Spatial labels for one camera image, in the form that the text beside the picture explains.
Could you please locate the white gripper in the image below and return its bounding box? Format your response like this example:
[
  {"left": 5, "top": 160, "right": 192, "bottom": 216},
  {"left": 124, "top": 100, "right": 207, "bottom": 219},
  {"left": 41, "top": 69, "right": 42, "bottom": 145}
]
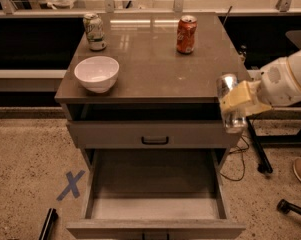
[{"left": 219, "top": 57, "right": 301, "bottom": 116}]

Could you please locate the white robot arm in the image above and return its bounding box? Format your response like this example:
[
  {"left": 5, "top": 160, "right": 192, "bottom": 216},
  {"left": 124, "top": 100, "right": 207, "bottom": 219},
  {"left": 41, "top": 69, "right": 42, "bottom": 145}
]
[{"left": 219, "top": 50, "right": 301, "bottom": 117}]

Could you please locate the orange soda can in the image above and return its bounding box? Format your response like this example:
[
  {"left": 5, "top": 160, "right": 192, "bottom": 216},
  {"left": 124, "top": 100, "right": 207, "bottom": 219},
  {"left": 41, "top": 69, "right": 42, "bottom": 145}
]
[{"left": 176, "top": 15, "right": 197, "bottom": 54}]

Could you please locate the grey drawer cabinet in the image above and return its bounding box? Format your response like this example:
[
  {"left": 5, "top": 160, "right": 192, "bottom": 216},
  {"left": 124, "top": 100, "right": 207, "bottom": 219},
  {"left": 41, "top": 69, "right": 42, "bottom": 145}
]
[{"left": 54, "top": 11, "right": 262, "bottom": 240}]

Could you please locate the open grey middle drawer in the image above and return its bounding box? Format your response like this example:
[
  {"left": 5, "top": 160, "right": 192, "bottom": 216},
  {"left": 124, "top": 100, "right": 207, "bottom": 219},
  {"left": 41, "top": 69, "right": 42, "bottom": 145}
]
[{"left": 67, "top": 149, "right": 245, "bottom": 240}]

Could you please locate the closed grey top drawer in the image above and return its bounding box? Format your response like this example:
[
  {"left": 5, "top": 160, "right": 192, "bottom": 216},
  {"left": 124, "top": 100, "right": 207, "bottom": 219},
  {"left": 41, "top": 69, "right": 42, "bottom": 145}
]
[{"left": 67, "top": 121, "right": 241, "bottom": 149}]

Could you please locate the green white soda can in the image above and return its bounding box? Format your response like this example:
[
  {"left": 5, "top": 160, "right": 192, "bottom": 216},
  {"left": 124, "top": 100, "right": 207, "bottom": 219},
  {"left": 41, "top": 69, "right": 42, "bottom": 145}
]
[{"left": 83, "top": 13, "right": 107, "bottom": 51}]

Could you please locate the black stand leg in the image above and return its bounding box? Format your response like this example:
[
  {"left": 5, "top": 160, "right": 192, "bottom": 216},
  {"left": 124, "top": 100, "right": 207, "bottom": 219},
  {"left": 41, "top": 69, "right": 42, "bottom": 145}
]
[{"left": 247, "top": 120, "right": 273, "bottom": 174}]

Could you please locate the black caster wheel leg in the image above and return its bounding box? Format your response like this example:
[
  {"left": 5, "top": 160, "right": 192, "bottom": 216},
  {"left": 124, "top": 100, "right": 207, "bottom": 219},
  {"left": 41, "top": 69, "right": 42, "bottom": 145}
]
[{"left": 277, "top": 199, "right": 301, "bottom": 216}]

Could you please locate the white ceramic bowl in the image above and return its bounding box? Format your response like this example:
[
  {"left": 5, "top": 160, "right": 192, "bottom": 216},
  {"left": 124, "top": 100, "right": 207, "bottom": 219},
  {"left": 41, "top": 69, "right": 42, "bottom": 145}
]
[{"left": 74, "top": 56, "right": 120, "bottom": 93}]

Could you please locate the blue tape cross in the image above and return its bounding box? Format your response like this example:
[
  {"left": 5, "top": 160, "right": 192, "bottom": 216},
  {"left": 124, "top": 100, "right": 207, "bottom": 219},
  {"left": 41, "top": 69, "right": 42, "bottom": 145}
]
[{"left": 56, "top": 170, "right": 85, "bottom": 201}]

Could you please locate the black bar bottom left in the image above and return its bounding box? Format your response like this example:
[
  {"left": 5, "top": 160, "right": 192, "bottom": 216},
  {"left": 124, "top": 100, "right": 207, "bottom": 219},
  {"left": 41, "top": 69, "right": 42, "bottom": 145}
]
[{"left": 38, "top": 208, "right": 58, "bottom": 240}]

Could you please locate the black floor cable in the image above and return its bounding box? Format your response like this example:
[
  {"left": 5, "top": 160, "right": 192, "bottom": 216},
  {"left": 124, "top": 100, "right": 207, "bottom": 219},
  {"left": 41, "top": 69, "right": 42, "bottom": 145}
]
[{"left": 220, "top": 135, "right": 251, "bottom": 182}]

